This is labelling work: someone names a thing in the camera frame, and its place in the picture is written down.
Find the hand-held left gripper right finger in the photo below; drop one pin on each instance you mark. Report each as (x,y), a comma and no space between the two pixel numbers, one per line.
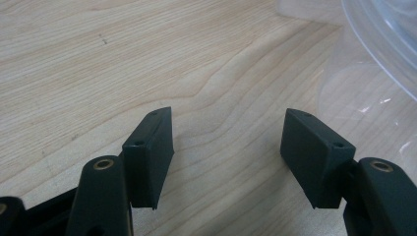
(311,164)

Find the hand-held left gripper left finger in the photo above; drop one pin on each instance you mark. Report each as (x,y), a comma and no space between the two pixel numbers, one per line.
(147,170)

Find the clear plastic bowl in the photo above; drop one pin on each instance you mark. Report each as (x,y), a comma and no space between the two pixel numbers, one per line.
(377,49)

